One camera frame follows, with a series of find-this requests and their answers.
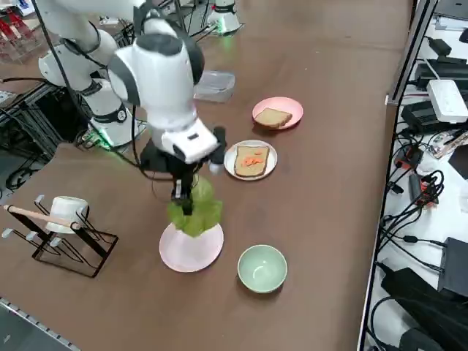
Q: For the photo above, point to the black red electronic device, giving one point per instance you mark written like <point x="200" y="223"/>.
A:
<point x="409" y="157"/>

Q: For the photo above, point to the white round plate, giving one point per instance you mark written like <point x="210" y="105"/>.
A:
<point x="229" y="161"/>

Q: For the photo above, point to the brown bread slice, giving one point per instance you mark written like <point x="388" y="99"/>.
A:
<point x="264" y="166"/>
<point x="272" y="117"/>

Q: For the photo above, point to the small black adapter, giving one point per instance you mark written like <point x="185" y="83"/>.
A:
<point x="438" y="45"/>

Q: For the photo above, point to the aluminium frame post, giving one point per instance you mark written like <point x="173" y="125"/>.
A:
<point x="407" y="58"/>

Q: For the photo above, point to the black bag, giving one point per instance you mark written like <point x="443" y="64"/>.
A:
<point x="420" y="307"/>

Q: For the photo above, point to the black flat box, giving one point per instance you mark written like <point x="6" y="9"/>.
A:
<point x="438" y="71"/>

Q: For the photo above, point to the white power strip box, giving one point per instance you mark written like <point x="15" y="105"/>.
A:
<point x="448" y="98"/>

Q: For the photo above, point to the white cup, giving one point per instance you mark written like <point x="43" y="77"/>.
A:
<point x="62" y="208"/>

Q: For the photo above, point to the grey aluminium rail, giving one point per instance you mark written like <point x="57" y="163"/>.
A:
<point x="22" y="318"/>

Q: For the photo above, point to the clear plastic container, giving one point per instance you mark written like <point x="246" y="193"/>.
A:
<point x="219" y="87"/>

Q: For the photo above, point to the pink round plate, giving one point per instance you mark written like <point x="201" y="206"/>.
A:
<point x="285" y="104"/>
<point x="190" y="256"/>

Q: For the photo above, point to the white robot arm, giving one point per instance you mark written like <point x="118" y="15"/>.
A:
<point x="225" y="18"/>
<point x="161" y="91"/>

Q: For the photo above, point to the green lettuce leaf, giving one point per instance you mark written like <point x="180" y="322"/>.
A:
<point x="204" y="212"/>

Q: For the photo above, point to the wooden stick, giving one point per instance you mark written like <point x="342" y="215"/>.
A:
<point x="36" y="215"/>

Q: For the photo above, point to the green bowl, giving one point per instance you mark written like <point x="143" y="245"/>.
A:
<point x="252" y="263"/>

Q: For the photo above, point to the black power adapter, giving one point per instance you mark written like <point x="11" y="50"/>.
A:
<point x="420" y="113"/>

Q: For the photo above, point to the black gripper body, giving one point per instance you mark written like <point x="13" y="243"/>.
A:
<point x="164" y="164"/>

